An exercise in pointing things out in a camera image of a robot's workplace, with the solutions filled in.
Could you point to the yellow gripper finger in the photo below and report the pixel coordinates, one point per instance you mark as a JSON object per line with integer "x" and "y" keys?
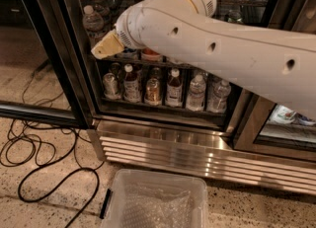
{"x": 109, "y": 45}

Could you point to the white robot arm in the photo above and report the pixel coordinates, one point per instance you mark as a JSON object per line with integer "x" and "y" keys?
{"x": 277, "y": 65}

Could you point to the clear water bottle middle shelf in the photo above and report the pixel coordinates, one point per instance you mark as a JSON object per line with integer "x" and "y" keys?
{"x": 94, "y": 25}

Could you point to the front red coke can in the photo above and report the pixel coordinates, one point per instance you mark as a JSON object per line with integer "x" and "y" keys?
{"x": 150, "y": 55}

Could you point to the silver can bottom shelf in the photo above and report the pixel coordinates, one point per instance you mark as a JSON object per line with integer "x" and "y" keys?
{"x": 111, "y": 86}

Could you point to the gold can bottom shelf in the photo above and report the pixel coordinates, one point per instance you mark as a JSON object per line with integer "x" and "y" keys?
{"x": 153, "y": 92}

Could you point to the stainless steel glass-door fridge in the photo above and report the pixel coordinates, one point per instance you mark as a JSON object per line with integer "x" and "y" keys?
{"x": 241, "y": 145}

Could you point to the open fridge door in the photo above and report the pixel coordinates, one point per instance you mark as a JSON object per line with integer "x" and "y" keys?
{"x": 41, "y": 76}

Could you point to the water bottle bottom shelf left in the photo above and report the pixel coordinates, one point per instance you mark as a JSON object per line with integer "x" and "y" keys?
{"x": 196, "y": 94}

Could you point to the water bottle bottom shelf right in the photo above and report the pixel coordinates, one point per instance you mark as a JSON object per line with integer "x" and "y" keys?
{"x": 217, "y": 101}

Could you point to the blue pepsi can right compartment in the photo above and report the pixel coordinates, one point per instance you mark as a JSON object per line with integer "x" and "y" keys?
{"x": 303, "y": 120}

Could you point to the red-label juice bottle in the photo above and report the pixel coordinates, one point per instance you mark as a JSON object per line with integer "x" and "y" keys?
{"x": 131, "y": 85}

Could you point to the brown tea bottle white cap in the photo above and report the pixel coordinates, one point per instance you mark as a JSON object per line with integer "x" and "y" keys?
{"x": 174, "y": 89}

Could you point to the clear plastic storage bin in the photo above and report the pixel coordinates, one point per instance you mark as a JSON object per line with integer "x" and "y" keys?
{"x": 124, "y": 178}

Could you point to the bubble wrap sheet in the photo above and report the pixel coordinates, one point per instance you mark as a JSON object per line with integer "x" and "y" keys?
{"x": 156, "y": 208}

